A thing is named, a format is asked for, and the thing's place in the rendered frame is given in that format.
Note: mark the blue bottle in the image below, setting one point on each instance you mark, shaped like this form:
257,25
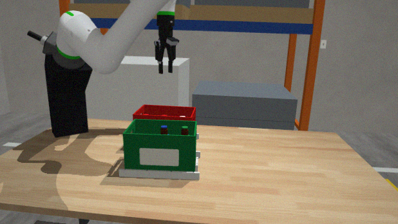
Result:
163,130

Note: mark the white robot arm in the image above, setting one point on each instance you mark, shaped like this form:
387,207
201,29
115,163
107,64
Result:
79,40

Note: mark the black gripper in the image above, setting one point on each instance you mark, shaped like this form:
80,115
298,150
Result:
164,32

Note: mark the green crate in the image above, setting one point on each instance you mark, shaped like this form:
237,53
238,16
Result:
146,149

